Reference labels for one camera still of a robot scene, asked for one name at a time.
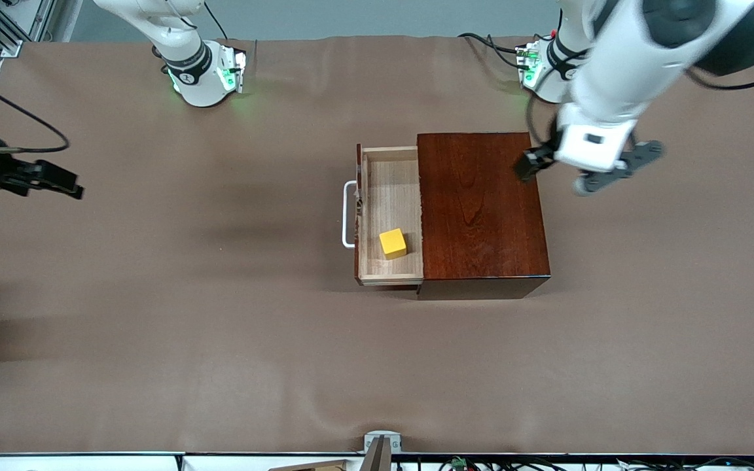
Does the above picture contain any grey metal mount clamp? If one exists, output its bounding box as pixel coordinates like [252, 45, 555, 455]
[363, 430, 403, 471]

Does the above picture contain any dark red wooden cabinet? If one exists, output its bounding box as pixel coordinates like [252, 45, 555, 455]
[416, 131, 552, 302]

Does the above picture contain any yellow cube block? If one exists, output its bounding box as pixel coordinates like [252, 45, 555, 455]
[378, 228, 408, 260]

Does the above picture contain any tan wooden board piece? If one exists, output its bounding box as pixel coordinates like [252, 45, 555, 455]
[268, 459, 346, 471]

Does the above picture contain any black arm base cable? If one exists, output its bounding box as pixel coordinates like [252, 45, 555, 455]
[203, 0, 234, 41]
[458, 31, 526, 70]

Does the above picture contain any aluminium frame profile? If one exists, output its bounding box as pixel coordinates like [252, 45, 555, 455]
[0, 0, 83, 60]

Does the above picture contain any brown table cover mat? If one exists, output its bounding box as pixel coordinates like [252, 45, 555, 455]
[0, 33, 754, 457]

